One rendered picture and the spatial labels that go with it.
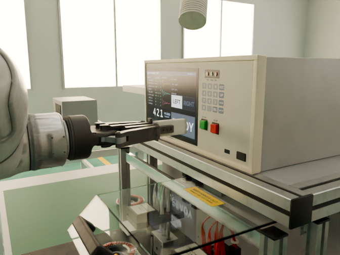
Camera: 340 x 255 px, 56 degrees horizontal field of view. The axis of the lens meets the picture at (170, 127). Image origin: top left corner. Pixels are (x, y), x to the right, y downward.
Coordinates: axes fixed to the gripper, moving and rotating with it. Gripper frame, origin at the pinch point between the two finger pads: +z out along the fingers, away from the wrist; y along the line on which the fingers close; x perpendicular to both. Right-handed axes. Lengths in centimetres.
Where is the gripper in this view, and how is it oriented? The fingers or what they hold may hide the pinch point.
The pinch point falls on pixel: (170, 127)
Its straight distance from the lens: 63.1
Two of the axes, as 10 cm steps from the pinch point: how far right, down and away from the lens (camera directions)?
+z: 8.7, -0.9, 4.9
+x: 0.0, -9.8, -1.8
